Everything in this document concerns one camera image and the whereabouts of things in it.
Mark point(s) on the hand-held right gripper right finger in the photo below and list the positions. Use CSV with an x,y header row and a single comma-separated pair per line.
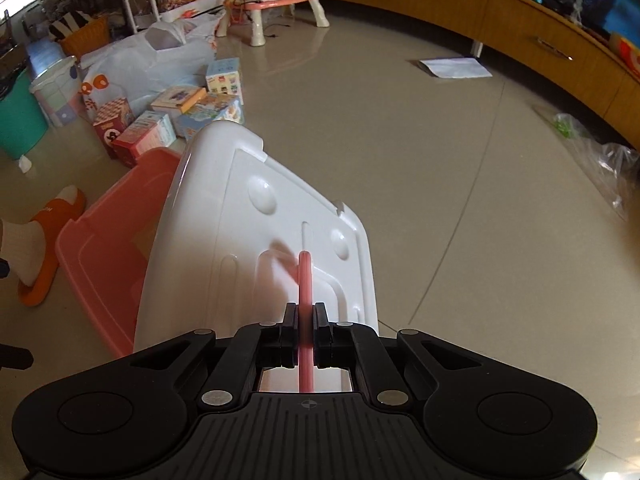
x,y
321,335

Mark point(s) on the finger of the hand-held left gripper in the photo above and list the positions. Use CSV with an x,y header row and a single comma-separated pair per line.
x,y
17,356

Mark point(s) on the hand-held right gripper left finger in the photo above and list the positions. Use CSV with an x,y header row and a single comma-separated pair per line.
x,y
290,335

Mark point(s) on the pink plastic storage box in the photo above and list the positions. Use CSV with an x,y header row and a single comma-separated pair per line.
x,y
100,260

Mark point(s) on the orange slipper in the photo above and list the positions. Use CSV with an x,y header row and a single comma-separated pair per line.
x,y
60,210

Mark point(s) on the crumpled white paper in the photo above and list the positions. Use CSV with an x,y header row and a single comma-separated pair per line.
x,y
25,164

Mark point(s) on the light blue yellow toy box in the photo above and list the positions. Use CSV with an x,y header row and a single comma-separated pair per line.
x,y
210,115

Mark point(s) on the green plastic bucket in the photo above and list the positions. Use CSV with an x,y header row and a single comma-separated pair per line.
x,y
20,115

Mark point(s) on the red blue toy box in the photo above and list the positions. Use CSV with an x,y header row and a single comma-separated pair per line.
x,y
145,137

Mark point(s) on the red checkered toy box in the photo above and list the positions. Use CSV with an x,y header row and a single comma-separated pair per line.
x,y
112,125

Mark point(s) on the flat cream toy box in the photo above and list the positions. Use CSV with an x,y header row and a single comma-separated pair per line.
x,y
177,99

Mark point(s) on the tall blue toy box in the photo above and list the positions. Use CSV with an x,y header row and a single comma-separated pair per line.
x,y
225,80

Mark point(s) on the white patterned bin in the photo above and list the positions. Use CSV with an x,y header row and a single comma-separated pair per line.
x,y
55,90

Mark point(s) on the white paper sheet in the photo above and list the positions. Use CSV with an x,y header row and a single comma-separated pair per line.
x,y
455,67

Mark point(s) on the large white plastic bag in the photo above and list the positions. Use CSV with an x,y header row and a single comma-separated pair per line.
x,y
150,60

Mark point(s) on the orange woven basket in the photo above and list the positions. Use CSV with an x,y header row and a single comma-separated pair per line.
x,y
87,40

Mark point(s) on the clear plastic bag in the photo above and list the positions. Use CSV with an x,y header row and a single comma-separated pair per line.
x,y
600,160

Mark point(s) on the pink white toy table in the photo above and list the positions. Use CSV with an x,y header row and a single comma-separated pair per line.
x,y
280,2

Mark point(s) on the zebra striped cushion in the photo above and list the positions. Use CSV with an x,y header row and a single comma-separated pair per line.
x,y
70,24

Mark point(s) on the wooden television cabinet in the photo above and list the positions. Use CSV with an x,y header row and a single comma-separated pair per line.
x,y
500,15

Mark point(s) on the yellow red snack packet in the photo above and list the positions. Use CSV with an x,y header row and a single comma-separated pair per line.
x,y
627,55

